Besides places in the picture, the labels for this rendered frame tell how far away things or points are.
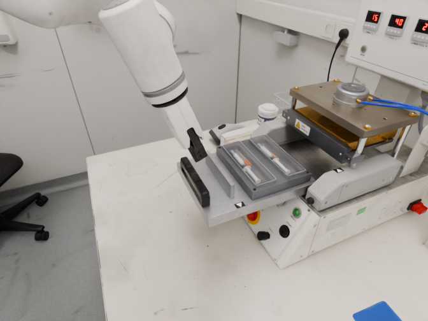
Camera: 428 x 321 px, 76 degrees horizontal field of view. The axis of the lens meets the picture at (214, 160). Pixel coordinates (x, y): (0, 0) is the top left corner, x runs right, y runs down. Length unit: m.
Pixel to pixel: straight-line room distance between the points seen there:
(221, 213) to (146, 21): 0.39
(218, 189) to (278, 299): 0.30
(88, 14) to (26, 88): 1.52
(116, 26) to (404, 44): 0.69
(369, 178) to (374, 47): 0.38
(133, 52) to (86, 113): 1.66
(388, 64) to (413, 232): 0.50
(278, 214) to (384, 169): 0.28
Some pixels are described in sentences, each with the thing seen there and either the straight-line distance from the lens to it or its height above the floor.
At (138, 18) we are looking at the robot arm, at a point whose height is 1.34.
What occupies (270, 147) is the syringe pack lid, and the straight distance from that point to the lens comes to 0.75.
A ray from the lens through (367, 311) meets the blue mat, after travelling 0.81.
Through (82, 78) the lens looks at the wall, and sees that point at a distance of 2.01.
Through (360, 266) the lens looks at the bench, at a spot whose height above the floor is 0.75.
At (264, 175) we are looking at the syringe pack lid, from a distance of 0.65.
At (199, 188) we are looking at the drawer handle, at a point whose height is 1.01.
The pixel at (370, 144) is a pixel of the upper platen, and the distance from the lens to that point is 0.81.
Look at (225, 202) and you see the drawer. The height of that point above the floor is 0.97.
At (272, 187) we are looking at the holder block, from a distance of 0.64.
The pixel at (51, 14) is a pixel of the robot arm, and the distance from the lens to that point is 0.50.
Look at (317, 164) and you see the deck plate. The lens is 0.86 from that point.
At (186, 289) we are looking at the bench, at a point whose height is 0.75.
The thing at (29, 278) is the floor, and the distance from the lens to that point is 1.93.
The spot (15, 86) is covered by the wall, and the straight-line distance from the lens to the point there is 2.05.
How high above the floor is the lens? 1.41
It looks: 36 degrees down
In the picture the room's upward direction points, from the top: straight up
